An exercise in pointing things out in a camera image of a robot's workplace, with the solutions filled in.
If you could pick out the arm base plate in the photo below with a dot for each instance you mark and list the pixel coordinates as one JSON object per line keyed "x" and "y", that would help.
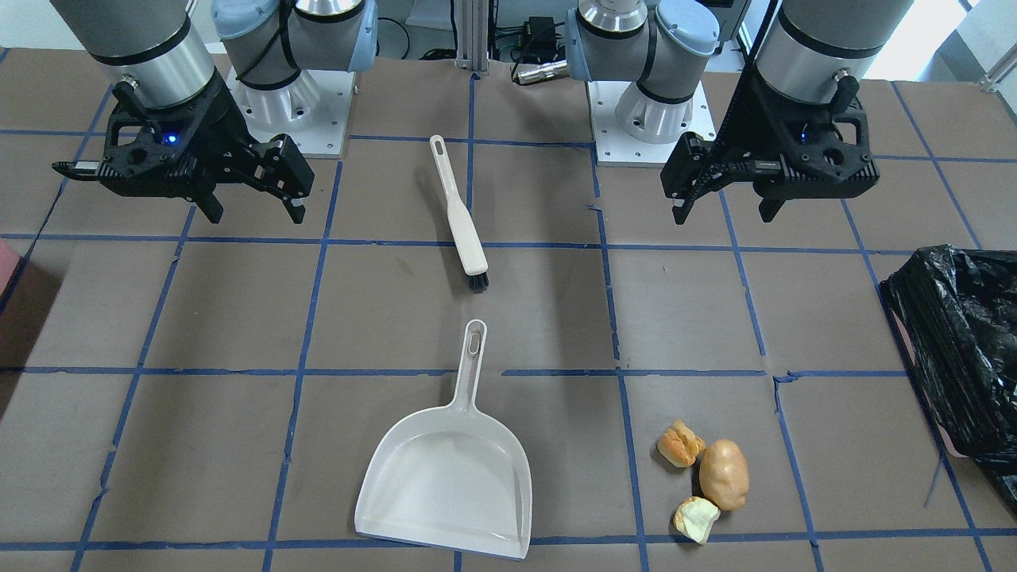
{"x": 313, "y": 110}
{"x": 612, "y": 135}

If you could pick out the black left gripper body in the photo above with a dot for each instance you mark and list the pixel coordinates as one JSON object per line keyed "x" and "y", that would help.
{"x": 747, "y": 127}

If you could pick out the black trash bag bin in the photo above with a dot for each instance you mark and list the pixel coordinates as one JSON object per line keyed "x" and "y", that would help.
{"x": 957, "y": 308}

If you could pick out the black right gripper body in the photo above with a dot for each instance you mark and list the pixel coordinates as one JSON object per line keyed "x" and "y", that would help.
{"x": 225, "y": 129}

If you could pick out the aluminium frame post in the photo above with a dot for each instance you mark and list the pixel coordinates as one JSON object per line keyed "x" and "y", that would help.
{"x": 470, "y": 29}

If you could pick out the bread roll piece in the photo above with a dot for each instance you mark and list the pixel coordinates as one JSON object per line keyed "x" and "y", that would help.
{"x": 680, "y": 445}

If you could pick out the black power adapter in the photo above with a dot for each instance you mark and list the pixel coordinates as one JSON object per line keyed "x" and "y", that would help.
{"x": 539, "y": 35}

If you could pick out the brown potato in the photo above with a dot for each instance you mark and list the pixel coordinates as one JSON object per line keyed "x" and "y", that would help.
{"x": 724, "y": 476}

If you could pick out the pale bread chunk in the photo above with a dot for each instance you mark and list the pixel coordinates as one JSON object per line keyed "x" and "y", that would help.
{"x": 695, "y": 517}

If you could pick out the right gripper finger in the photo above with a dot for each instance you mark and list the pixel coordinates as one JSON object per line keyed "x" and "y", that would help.
{"x": 276, "y": 167}
{"x": 209, "y": 206}

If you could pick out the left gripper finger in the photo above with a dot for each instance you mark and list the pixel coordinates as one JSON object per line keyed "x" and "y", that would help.
{"x": 769, "y": 208}
{"x": 691, "y": 171}

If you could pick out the white plastic dustpan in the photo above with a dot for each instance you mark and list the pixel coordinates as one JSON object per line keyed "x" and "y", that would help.
{"x": 451, "y": 476}

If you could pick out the pink plastic tray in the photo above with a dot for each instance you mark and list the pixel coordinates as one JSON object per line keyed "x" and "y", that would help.
{"x": 10, "y": 263}

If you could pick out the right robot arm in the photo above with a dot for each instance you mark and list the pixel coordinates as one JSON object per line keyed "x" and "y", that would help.
{"x": 269, "y": 42}

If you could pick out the white hand brush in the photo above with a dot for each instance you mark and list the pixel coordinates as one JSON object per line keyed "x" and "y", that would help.
{"x": 466, "y": 239}

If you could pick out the silver cylindrical connector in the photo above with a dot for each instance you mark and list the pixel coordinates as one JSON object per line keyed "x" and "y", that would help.
{"x": 541, "y": 73}

